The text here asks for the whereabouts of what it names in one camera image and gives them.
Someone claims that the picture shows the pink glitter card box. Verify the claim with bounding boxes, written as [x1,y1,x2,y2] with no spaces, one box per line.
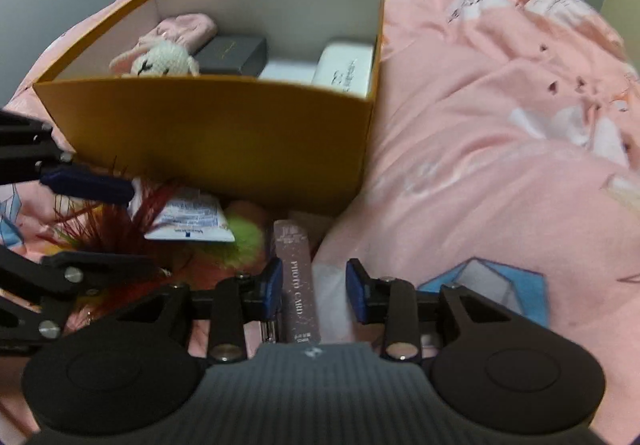
[272,219,321,343]

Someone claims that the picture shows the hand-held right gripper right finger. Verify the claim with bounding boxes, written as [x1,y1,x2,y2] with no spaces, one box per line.
[346,258,516,364]

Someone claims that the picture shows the orange cardboard box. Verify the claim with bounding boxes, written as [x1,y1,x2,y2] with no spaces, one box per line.
[32,0,386,216]

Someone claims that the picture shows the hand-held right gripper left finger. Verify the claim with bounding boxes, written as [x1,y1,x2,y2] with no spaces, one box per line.
[115,257,284,365]

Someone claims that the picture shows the white crochet bunny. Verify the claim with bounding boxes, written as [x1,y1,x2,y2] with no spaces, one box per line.
[109,38,201,77]

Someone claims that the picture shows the dark grey box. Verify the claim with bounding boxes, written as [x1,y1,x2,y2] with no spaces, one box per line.
[194,35,268,76]

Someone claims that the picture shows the pink printed blanket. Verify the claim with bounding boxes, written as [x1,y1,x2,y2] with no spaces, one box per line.
[0,0,640,445]

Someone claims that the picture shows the white glasses case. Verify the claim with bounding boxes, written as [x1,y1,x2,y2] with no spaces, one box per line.
[311,40,376,98]

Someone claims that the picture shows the green pink fuzzy ball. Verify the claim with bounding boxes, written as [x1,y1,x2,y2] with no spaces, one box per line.
[222,200,268,271]

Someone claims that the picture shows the white cream tube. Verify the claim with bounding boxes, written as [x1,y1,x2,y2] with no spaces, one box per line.
[129,185,236,243]

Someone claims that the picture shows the red feather toy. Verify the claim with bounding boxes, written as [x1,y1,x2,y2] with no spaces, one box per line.
[37,160,201,321]

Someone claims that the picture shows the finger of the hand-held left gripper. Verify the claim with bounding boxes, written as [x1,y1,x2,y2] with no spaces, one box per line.
[0,245,162,357]
[0,109,137,207]

